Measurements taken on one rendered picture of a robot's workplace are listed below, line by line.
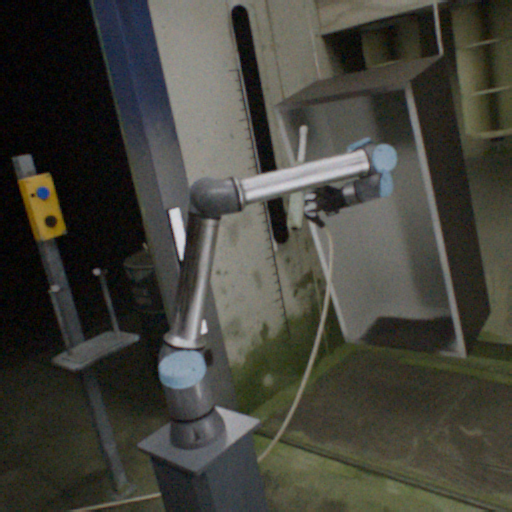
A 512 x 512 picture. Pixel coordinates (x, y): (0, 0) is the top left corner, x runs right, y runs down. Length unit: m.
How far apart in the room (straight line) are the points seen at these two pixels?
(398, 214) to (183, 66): 1.22
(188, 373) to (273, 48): 2.02
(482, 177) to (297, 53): 1.33
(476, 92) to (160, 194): 1.74
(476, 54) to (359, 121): 0.89
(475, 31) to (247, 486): 2.44
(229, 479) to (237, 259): 1.32
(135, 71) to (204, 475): 1.67
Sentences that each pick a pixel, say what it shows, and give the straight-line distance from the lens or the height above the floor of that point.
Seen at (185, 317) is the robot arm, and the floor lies 1.01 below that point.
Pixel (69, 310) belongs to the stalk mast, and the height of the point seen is 0.96.
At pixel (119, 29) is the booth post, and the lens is 2.64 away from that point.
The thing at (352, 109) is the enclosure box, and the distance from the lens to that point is 2.64.
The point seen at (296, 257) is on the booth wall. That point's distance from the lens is 3.31.
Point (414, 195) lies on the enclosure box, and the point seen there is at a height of 1.13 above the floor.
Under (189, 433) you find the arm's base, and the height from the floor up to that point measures 0.69.
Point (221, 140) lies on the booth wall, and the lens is 2.90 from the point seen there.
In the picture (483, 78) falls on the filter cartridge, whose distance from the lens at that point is 3.29.
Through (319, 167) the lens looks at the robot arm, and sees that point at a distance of 1.85.
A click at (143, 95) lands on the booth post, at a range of 2.63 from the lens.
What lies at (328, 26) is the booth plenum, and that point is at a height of 2.01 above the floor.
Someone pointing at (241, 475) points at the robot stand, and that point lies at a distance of 2.01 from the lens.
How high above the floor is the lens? 1.65
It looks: 15 degrees down
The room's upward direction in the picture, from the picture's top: 11 degrees counter-clockwise
